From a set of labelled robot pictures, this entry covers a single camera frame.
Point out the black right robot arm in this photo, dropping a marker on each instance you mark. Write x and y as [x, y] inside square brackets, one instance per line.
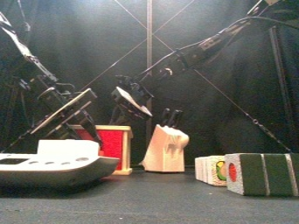
[205, 43]

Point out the white kitchen scale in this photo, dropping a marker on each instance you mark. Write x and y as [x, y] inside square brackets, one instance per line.
[57, 163]

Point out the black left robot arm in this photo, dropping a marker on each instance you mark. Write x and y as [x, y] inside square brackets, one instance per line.
[24, 50]

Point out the dark metal frame post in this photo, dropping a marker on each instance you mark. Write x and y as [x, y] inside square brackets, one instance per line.
[280, 87]

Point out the vertical metal frame pole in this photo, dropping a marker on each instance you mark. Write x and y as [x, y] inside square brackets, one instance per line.
[149, 35]

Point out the small white toy sushi roll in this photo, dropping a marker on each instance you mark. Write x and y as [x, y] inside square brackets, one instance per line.
[209, 170]

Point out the wooden box with red drawer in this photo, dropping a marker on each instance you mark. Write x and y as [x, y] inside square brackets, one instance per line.
[112, 145]

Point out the large green toy sushi roll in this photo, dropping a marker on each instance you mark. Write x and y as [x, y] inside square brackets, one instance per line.
[264, 175]

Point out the wooden toy knife block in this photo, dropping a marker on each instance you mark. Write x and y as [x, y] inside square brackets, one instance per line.
[165, 148]

